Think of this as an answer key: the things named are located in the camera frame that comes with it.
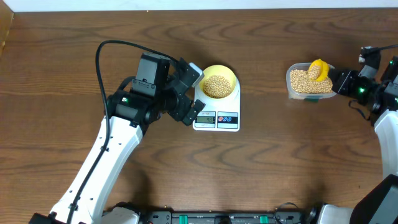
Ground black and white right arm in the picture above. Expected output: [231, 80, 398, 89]
[317, 47, 397, 223]

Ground yellow measuring scoop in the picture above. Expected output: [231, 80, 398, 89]
[308, 59, 330, 82]

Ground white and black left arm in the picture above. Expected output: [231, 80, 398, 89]
[30, 53, 205, 224]

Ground pale yellow plastic bowl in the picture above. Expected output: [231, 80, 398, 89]
[199, 65, 238, 98]

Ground soybeans in yellow bowl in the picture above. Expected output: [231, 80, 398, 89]
[203, 75, 232, 98]

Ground clear container of soybeans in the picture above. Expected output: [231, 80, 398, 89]
[286, 63, 336, 100]

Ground white digital kitchen scale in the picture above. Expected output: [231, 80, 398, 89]
[193, 77, 241, 132]

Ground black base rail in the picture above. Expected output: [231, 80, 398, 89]
[138, 211, 307, 224]

